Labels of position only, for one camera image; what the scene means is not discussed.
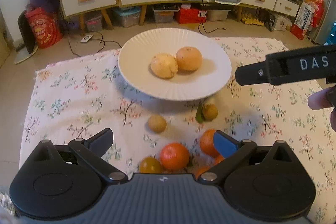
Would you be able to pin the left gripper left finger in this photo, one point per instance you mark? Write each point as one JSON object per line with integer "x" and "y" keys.
{"x": 90, "y": 152}

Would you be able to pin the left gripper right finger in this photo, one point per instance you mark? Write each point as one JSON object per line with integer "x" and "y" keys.
{"x": 234, "y": 152}

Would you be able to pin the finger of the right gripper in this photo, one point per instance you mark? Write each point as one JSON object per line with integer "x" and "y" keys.
{"x": 252, "y": 74}

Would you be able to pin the mandarin orange with stem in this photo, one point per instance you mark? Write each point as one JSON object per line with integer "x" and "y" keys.
{"x": 206, "y": 143}

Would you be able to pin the brown round fruit with leaf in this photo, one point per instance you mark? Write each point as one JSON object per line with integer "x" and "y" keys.
{"x": 207, "y": 112}

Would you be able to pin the mandarin orange with leaf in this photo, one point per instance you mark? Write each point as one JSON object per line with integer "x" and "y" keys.
{"x": 174, "y": 156}

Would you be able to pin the brown-green tomato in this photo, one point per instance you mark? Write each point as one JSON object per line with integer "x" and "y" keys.
{"x": 150, "y": 165}

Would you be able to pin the large yellow-orange grapefruit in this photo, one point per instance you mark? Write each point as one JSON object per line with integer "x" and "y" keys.
{"x": 189, "y": 59}

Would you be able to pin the pale yellow striped melon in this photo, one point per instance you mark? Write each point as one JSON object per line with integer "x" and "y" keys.
{"x": 164, "y": 66}

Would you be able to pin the person right hand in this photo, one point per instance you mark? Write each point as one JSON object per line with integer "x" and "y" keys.
{"x": 324, "y": 99}

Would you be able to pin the floral tablecloth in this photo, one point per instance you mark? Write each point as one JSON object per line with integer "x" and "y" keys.
{"x": 78, "y": 98}

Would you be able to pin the red box under cabinet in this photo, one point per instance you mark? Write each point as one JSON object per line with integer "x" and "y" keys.
{"x": 192, "y": 15}

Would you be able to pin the white ribbed plate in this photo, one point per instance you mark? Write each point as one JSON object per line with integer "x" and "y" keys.
{"x": 136, "y": 55}

